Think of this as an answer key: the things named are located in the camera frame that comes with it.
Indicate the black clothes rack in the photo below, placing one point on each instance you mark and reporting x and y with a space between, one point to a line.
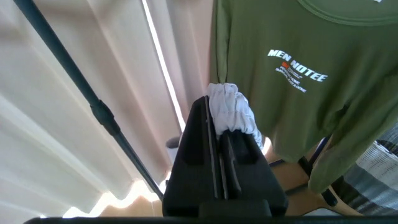
101 112

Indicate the white laundry basket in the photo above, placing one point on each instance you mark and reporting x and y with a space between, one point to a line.
379 161

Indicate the pale grey garment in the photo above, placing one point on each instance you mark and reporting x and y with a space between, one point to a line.
230 109

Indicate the green long-sleeved shirt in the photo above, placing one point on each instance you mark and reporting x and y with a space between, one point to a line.
280 118

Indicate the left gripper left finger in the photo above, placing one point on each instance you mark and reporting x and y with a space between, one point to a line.
189 186

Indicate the beige curtain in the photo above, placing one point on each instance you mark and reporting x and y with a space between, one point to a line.
46 124

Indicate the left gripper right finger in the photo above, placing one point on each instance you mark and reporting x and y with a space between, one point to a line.
264 189

